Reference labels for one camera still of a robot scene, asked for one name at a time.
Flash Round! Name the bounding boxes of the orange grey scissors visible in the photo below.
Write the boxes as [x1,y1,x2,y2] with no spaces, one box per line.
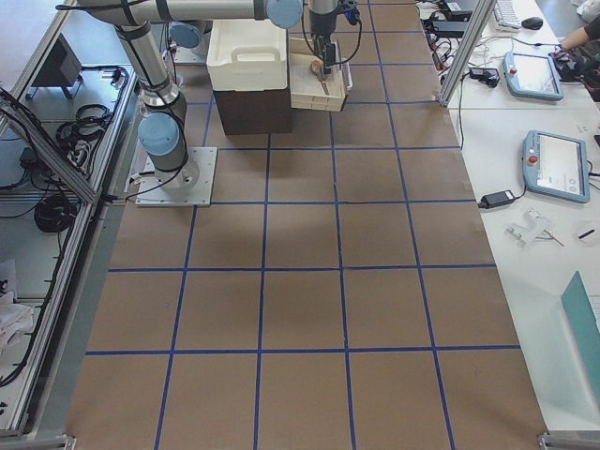
[309,59,329,96]

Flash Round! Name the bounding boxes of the black monitor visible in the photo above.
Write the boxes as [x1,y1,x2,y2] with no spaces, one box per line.
[26,34,83,99]

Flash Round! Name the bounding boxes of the light wooden drawer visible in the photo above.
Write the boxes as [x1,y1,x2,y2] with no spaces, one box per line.
[288,37,353,113]

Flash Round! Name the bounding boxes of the dark brown wooden cabinet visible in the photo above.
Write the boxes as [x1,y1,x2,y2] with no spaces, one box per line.
[214,88,293,135]

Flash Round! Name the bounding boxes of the teal folder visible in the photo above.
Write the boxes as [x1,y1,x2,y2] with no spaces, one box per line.
[561,271,600,400]

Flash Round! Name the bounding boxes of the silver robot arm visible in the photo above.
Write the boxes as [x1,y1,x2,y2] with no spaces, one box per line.
[56,1,362,189]
[169,21,212,54]

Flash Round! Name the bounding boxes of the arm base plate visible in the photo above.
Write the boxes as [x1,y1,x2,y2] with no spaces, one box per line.
[134,146,218,207]

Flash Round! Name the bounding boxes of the white drawer handle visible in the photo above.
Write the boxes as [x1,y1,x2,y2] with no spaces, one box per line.
[343,63,353,93]

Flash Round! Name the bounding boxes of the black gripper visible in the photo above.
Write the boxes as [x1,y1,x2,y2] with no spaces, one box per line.
[307,0,360,77]

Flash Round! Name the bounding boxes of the black power adapter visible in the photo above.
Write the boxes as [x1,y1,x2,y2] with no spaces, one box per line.
[478,189,516,209]

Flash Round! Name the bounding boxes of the black computer mouse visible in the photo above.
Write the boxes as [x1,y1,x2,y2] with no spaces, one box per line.
[520,17,544,30]

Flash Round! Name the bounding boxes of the far teach pendant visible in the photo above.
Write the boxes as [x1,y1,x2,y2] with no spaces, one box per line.
[502,52,563,101]

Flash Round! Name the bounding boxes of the near teach pendant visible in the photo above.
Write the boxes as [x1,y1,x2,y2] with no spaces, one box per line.
[522,130,590,203]

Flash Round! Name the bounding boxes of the white plastic tray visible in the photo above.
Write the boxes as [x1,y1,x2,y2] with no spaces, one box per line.
[206,20,288,92]

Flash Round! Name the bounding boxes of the aluminium frame post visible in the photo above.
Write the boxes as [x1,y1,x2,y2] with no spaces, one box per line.
[438,0,495,107]

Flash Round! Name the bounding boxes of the teach pendant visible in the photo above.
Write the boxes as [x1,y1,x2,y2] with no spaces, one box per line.
[502,52,563,101]
[522,130,590,203]

